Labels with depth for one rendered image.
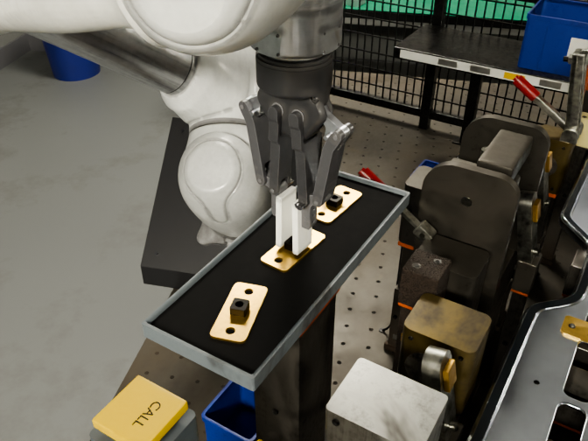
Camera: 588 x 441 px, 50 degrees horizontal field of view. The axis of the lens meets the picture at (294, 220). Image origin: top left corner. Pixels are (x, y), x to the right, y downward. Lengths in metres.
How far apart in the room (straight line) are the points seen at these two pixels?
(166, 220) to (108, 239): 1.40
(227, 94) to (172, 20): 0.80
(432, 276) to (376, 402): 0.22
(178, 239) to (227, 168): 0.33
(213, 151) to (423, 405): 0.62
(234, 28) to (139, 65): 0.73
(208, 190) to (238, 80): 0.22
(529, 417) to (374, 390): 0.23
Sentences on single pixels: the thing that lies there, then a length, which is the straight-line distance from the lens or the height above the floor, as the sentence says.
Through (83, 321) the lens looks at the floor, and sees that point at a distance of 2.42.
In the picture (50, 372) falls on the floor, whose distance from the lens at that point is 2.28.
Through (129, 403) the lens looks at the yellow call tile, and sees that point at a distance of 0.60.
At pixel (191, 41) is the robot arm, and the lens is 0.38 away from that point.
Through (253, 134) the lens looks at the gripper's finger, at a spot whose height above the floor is 1.30.
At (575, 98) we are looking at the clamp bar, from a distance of 1.27.
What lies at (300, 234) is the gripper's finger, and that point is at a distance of 0.71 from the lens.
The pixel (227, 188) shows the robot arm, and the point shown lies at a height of 1.03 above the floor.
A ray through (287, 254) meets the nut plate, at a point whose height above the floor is 1.16.
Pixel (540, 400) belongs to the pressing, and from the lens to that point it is 0.84.
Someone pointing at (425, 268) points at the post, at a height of 1.10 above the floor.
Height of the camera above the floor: 1.62
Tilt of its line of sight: 36 degrees down
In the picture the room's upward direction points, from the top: straight up
